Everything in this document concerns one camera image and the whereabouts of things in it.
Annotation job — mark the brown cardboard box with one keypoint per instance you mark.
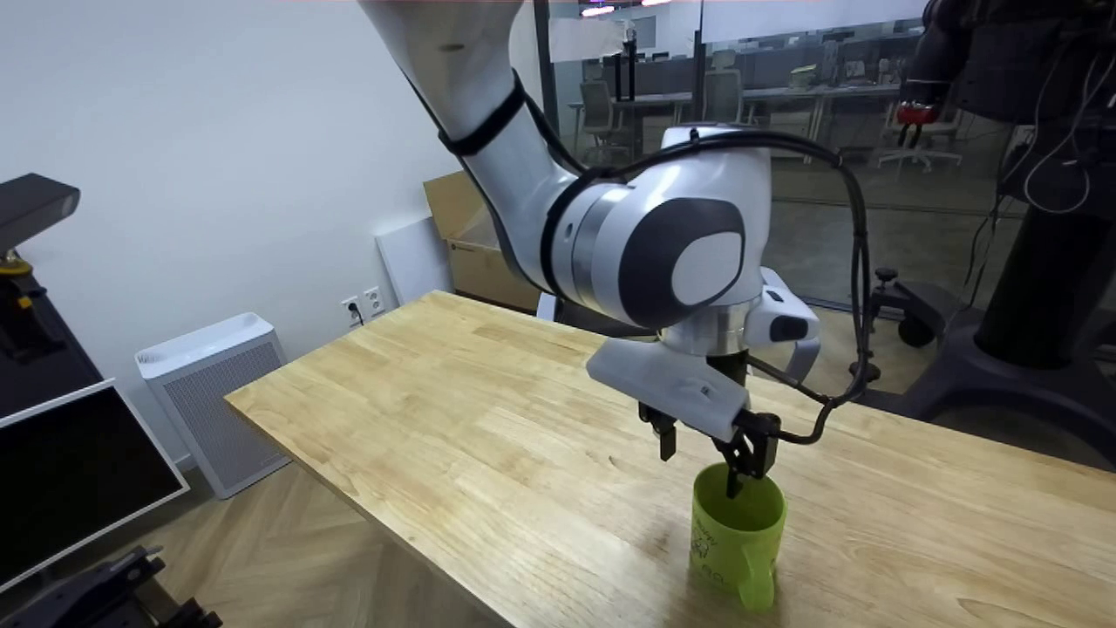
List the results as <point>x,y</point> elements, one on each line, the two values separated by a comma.
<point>490,279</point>

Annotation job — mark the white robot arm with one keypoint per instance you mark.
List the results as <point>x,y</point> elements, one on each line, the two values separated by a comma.
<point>650,246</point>

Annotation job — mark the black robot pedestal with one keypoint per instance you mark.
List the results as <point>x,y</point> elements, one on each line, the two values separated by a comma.
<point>1048,279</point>

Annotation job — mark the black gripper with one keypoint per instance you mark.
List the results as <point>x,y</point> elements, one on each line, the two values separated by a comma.
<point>726,368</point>

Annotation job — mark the black monitor white frame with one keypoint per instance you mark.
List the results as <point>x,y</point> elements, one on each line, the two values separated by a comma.
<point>70,476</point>

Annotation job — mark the black stand yellow band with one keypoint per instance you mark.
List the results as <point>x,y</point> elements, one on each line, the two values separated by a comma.
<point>22,317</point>

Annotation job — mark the red small object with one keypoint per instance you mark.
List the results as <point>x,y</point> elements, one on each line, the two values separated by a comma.
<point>914,116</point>

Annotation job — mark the grey mesh office chair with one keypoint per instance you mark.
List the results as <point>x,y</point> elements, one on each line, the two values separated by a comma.
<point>547,304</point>

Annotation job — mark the white air purifier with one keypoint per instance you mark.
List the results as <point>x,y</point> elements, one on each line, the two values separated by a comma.
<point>220,405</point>

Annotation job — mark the black tripod head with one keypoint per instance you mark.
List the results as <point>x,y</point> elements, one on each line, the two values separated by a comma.
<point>93,594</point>

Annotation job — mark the black camera head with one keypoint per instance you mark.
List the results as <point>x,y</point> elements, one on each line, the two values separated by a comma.
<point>30,205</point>

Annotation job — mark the white office desk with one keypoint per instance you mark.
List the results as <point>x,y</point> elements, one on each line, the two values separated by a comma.
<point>815,93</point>

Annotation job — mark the white wall outlet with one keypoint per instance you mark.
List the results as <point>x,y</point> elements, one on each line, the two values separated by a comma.
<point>373,301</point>
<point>352,311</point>

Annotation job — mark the white flat panel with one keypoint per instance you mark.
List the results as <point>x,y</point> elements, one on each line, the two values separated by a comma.
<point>409,258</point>

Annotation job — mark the green ceramic mug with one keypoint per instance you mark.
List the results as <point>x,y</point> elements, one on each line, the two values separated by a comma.
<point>733,553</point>

